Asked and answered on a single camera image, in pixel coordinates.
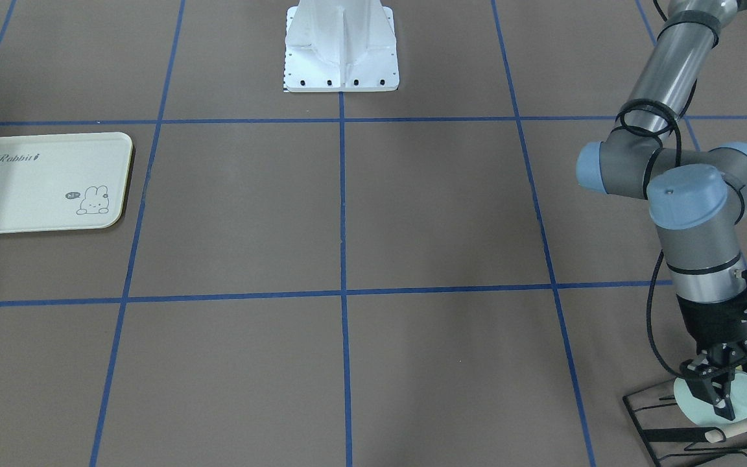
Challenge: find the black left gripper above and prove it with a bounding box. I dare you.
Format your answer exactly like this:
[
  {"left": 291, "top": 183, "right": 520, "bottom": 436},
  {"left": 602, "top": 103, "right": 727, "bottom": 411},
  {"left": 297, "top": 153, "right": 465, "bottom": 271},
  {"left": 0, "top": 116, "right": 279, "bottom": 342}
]
[{"left": 677, "top": 270, "right": 747, "bottom": 419}]

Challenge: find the mint green cup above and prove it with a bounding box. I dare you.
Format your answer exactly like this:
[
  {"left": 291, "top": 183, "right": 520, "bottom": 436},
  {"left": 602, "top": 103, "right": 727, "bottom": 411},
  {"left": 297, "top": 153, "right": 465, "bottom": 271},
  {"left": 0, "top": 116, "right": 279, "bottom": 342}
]
[{"left": 673, "top": 370, "right": 747, "bottom": 427}]

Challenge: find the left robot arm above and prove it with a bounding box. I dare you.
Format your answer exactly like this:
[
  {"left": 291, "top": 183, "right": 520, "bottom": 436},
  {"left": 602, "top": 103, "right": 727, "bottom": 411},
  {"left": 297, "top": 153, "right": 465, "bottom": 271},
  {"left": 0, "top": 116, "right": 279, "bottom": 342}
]
[{"left": 576, "top": 1, "right": 747, "bottom": 424}]

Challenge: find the cream rabbit tray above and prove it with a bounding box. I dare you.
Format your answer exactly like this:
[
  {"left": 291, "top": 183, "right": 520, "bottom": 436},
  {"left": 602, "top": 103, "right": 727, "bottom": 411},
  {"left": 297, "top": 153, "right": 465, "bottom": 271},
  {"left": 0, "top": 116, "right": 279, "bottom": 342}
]
[{"left": 0, "top": 131, "right": 134, "bottom": 234}]

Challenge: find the black wire cup rack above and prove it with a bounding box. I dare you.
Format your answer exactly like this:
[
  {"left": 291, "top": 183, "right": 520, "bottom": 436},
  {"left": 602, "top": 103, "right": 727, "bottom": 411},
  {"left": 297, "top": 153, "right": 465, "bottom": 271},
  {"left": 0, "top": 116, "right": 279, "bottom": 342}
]
[{"left": 622, "top": 379, "right": 747, "bottom": 466}]

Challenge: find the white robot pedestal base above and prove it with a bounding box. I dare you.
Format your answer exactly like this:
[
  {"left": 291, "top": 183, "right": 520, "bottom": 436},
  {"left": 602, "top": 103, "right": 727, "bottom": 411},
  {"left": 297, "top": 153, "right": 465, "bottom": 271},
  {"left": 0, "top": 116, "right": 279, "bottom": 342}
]
[{"left": 283, "top": 1, "right": 400, "bottom": 93}]

